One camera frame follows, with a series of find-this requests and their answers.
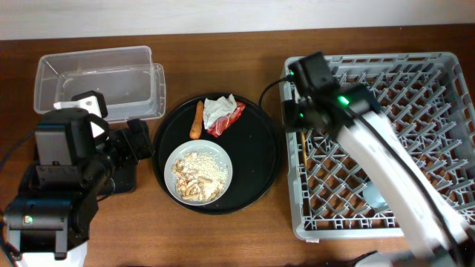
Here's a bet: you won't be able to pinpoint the crumpled white napkin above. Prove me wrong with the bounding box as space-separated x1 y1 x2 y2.
203 94 238 130

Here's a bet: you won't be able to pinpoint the round black serving tray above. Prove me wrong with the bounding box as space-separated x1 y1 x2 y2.
151 93 283 215

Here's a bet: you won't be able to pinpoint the grey plate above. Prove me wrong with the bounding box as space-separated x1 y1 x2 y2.
163 139 233 206

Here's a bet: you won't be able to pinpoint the black rectangular tray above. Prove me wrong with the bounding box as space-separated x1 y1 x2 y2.
30 128 137 204

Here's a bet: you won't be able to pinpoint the rice and food scraps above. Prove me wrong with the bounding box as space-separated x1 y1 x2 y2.
171 151 230 203

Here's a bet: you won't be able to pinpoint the light blue cup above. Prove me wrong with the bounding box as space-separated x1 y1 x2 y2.
363 181 387 209

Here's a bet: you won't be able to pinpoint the red snack wrapper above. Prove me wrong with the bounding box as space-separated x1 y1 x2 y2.
207 102 246 138

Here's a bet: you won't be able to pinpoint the clear plastic bin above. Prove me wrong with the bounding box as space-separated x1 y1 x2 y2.
33 46 166 124

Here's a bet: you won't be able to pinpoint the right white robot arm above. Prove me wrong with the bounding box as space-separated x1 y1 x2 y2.
281 84 474 266

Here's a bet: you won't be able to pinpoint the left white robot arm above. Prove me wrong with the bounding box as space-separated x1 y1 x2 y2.
1 108 154 266

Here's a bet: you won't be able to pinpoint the orange carrot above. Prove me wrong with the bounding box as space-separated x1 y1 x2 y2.
189 100 204 139

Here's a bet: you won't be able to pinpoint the grey dishwasher rack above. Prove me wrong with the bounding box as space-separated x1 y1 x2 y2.
286 52 474 242

